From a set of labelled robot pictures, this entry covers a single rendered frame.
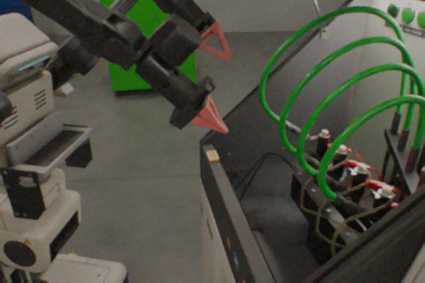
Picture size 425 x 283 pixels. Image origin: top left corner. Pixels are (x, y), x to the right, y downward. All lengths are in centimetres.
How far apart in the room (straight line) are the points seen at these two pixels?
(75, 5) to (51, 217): 77
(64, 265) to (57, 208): 60
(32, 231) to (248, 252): 66
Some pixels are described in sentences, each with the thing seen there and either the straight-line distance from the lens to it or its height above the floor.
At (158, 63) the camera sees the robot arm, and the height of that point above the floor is 137.
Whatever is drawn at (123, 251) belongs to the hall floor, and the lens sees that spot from 221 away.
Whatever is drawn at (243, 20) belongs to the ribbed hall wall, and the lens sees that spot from 735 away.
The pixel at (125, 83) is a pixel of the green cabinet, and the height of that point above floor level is 17.
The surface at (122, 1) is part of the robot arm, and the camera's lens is 123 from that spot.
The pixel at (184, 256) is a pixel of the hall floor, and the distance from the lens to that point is 213.
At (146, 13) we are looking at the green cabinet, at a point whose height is 91.
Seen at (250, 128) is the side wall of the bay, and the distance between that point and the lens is 123.
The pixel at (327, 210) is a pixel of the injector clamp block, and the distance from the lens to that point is 92.
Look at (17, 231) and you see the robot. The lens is 122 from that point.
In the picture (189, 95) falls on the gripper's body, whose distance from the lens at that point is 64.
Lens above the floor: 155
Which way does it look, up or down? 27 degrees down
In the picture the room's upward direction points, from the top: straight up
